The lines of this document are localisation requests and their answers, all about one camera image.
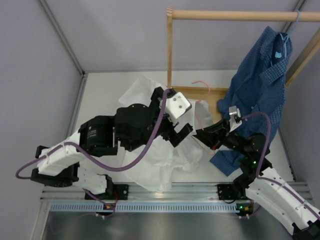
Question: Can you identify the blue wire hanger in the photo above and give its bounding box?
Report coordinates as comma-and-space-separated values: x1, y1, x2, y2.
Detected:
270, 10, 301, 65

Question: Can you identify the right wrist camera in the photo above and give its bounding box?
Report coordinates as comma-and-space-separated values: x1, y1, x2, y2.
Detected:
228, 105, 242, 133

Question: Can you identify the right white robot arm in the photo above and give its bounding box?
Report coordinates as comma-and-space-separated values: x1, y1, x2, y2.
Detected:
195, 119, 320, 240

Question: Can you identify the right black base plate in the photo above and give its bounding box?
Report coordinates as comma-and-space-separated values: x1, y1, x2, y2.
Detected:
217, 183, 247, 203

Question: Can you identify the aluminium corner post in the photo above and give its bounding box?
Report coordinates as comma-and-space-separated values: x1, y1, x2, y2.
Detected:
37, 0, 85, 77

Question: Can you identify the slotted grey cable duct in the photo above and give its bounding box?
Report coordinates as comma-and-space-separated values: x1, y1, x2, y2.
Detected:
50, 202, 253, 213

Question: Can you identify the wooden clothes rack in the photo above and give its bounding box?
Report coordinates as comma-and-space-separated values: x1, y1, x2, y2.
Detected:
166, 6, 320, 121

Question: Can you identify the pink wire hanger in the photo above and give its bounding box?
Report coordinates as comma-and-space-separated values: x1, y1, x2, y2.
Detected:
173, 80, 227, 131

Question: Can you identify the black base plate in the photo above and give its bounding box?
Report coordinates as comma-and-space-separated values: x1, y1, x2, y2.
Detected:
96, 184, 129, 201
217, 183, 247, 203

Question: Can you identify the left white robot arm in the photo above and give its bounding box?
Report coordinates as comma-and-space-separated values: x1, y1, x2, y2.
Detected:
30, 87, 193, 200

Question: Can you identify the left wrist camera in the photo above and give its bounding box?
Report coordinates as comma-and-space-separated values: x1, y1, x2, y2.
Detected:
165, 92, 192, 123

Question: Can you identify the blue checked shirt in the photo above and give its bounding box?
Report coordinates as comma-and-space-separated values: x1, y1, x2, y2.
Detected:
209, 25, 294, 177

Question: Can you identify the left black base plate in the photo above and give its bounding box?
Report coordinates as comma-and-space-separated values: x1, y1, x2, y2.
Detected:
96, 184, 129, 201

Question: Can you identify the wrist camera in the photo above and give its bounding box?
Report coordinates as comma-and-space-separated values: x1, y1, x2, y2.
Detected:
165, 92, 192, 123
228, 105, 242, 133

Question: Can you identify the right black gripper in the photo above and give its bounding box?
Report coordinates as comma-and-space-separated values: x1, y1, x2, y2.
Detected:
191, 118, 250, 156

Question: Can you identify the aluminium mounting rail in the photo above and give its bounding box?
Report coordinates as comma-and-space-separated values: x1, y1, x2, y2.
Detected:
41, 181, 313, 201

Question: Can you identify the white shirt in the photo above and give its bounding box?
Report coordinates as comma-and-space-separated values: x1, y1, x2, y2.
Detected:
118, 74, 213, 192

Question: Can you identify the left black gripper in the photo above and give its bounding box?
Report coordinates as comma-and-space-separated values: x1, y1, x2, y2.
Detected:
124, 87, 193, 152

